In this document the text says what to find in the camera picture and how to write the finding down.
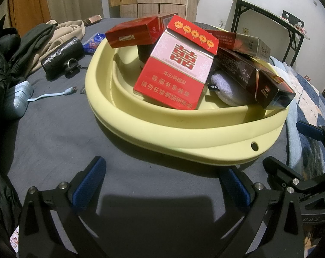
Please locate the black frame stand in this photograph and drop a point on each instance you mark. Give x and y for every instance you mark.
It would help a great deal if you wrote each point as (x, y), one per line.
(284, 18)

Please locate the small black card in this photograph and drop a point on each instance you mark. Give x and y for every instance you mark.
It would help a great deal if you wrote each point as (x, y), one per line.
(82, 89)

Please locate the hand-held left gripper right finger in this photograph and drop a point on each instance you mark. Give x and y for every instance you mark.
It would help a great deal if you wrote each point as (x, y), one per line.
(236, 186)

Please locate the light blue power bank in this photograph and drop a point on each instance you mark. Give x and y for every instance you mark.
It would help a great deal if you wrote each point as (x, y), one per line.
(17, 99)

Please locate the red and gold cigarette carton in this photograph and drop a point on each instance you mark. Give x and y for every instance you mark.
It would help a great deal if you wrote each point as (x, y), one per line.
(240, 44)

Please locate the red and white packets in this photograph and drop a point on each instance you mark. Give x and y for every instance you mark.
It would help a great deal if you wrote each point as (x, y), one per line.
(302, 30)

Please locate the yellow plastic basin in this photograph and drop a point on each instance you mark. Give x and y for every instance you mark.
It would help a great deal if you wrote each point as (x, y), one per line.
(178, 137)

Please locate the orange wooden panel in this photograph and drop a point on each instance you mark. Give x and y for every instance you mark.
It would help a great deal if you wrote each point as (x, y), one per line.
(28, 5)

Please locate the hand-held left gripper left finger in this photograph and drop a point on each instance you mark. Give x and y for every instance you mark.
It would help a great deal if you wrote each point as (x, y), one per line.
(88, 185)

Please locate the small brown box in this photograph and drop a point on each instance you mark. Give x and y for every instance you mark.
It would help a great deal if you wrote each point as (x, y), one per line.
(94, 19)

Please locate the white and red printed packet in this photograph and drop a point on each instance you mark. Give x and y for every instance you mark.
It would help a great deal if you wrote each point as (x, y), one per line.
(15, 240)

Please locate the black folding table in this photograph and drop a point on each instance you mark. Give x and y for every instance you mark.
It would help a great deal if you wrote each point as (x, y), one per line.
(259, 5)

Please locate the round grey sponge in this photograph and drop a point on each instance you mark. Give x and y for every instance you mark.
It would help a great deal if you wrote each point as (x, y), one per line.
(229, 88)

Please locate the dark brown jar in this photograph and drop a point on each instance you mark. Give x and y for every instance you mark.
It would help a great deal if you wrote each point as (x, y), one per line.
(145, 55)

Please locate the black shiny pouch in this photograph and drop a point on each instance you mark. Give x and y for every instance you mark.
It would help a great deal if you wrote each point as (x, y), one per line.
(59, 55)

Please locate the red and white cigarette carton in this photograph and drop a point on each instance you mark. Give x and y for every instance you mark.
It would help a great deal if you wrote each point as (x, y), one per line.
(175, 72)

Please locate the black jacket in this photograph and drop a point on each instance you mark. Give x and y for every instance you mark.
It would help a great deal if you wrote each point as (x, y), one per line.
(1, 67)

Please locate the dark brown cigarette carton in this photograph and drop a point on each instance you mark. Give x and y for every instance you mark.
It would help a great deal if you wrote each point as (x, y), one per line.
(248, 75)

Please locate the dark green garment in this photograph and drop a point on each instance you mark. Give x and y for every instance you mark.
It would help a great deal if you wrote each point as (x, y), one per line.
(33, 43)

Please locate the blue snack packet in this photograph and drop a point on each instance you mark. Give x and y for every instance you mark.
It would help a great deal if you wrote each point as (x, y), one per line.
(94, 41)

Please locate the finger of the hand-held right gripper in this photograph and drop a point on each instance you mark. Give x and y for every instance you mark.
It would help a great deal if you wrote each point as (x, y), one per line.
(280, 169)
(310, 130)

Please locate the white wall socket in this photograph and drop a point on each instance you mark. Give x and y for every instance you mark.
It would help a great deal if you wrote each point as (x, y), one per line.
(221, 22)
(245, 31)

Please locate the beige garment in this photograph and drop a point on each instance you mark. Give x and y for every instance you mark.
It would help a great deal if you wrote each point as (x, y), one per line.
(68, 29)

